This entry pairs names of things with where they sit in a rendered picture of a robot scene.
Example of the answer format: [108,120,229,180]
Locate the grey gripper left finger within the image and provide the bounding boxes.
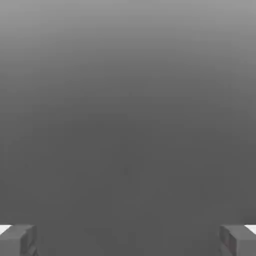
[0,224,38,256]

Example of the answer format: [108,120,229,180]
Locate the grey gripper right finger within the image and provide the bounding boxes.
[218,224,256,256]

